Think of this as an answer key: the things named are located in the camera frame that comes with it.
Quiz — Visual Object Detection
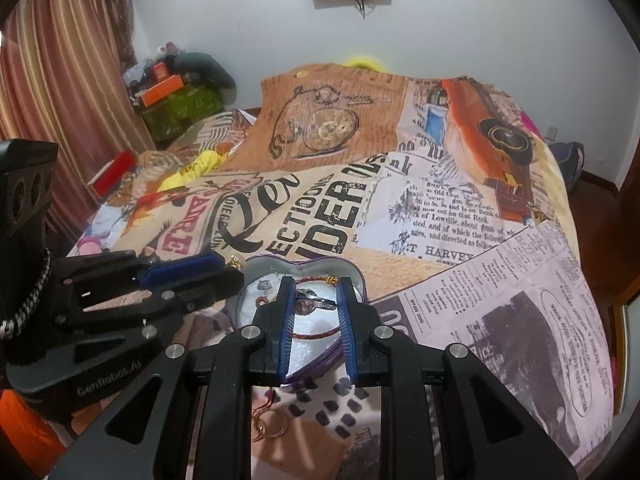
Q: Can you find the green patterned box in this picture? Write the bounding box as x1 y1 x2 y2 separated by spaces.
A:
140 85 224 144

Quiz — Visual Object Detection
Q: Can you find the long orange box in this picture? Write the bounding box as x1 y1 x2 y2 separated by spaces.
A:
135 74 184 109

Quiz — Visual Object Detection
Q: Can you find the dark green cushion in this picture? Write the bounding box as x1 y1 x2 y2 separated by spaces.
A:
170 51 237 102

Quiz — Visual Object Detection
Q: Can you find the black and white braided cord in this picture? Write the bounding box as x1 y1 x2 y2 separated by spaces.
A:
0 247 54 339

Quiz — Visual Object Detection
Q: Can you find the purple heart-shaped tin box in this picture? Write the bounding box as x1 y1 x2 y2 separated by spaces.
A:
232 254 372 387

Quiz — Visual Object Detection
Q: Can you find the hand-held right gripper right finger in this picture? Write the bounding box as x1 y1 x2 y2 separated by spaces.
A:
335 277 576 480

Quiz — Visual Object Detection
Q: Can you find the red box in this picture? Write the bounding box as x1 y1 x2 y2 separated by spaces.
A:
90 152 137 197

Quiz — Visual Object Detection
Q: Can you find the orange cloth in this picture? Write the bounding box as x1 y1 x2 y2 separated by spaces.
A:
0 387 67 455

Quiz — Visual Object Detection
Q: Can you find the yellow fuzzy object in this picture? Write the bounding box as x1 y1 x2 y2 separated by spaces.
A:
345 56 391 74

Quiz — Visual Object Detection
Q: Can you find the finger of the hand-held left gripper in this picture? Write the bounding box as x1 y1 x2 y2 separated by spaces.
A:
55 267 246 341
50 251 226 292

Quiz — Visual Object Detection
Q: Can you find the yellow cloth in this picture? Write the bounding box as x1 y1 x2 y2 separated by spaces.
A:
159 147 227 192

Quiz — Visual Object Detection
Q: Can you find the silver bangle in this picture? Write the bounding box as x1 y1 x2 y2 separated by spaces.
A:
294 290 338 314

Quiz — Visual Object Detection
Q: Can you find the striped brown curtain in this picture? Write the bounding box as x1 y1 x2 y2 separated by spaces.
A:
0 0 157 211

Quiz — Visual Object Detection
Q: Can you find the blue bag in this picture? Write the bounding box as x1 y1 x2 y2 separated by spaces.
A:
550 141 586 189

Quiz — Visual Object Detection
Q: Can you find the printed newspaper-pattern blanket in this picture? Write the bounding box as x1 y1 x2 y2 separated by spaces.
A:
65 62 616 480

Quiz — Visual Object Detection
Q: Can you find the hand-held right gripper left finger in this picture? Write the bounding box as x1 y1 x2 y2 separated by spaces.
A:
47 275 301 480

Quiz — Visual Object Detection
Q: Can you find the pink cloth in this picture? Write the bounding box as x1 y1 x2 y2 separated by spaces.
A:
520 109 544 137

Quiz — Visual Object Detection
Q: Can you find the red braided bracelet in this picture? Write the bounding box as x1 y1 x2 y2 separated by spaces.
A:
256 275 346 340

